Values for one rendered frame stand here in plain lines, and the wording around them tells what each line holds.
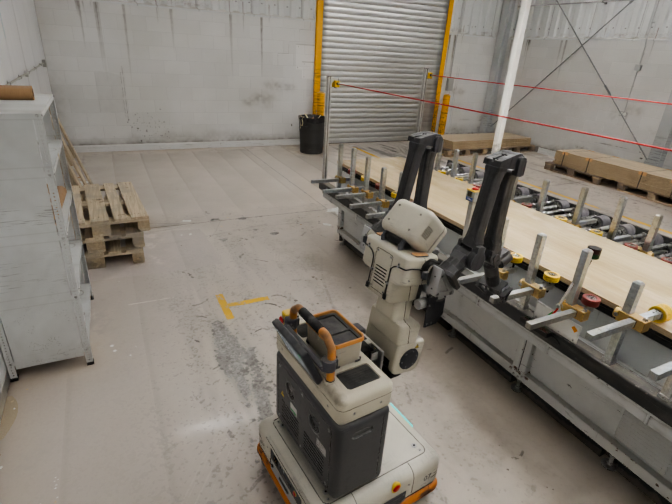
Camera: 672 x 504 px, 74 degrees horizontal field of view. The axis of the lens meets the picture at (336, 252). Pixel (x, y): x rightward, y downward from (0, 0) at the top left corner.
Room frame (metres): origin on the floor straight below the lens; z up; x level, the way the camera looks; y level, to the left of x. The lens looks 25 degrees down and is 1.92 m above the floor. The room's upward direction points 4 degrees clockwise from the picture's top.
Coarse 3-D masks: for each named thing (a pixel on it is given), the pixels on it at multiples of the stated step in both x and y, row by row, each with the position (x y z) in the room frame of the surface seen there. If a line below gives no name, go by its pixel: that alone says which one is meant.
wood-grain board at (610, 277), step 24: (360, 168) 4.21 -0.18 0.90; (432, 192) 3.54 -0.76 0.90; (456, 192) 3.59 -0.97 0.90; (456, 216) 2.98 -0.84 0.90; (528, 216) 3.08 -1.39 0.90; (528, 240) 2.60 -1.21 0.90; (552, 240) 2.63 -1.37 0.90; (576, 240) 2.66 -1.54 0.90; (600, 240) 2.68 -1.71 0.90; (552, 264) 2.26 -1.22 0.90; (576, 264) 2.28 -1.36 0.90; (600, 264) 2.30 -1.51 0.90; (624, 264) 2.32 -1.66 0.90; (648, 264) 2.35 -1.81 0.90; (600, 288) 2.00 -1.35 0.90; (624, 288) 2.02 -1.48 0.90; (648, 288) 2.04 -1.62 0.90
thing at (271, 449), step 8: (272, 448) 1.44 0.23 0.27; (272, 456) 1.45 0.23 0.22; (280, 456) 1.40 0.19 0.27; (280, 464) 1.38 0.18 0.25; (280, 472) 1.38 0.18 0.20; (288, 472) 1.33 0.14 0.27; (288, 480) 1.31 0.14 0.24; (288, 488) 1.30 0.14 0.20; (296, 488) 1.25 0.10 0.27; (296, 496) 1.25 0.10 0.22; (304, 496) 1.22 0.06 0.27
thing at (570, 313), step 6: (582, 306) 1.88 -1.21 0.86; (558, 312) 1.80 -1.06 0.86; (564, 312) 1.81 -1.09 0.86; (570, 312) 1.81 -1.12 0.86; (576, 312) 1.82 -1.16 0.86; (540, 318) 1.74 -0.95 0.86; (546, 318) 1.74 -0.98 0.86; (552, 318) 1.75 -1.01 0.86; (558, 318) 1.77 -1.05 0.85; (564, 318) 1.79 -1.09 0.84; (528, 324) 1.69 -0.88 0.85; (534, 324) 1.69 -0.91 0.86; (540, 324) 1.71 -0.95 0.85; (546, 324) 1.73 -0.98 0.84
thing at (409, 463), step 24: (264, 432) 1.54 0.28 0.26; (288, 432) 1.53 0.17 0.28; (408, 432) 1.58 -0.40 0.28; (264, 456) 1.53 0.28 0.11; (288, 456) 1.40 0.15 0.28; (384, 456) 1.43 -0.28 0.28; (408, 456) 1.44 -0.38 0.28; (432, 456) 1.45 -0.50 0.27; (312, 480) 1.28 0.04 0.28; (384, 480) 1.31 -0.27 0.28; (408, 480) 1.34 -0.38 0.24; (432, 480) 1.43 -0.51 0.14
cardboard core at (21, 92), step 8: (0, 88) 2.60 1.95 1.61; (8, 88) 2.62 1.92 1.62; (16, 88) 2.64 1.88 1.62; (24, 88) 2.66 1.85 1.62; (32, 88) 2.72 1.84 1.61; (0, 96) 2.59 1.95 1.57; (8, 96) 2.61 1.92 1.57; (16, 96) 2.63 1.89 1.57; (24, 96) 2.65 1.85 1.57; (32, 96) 2.66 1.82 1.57
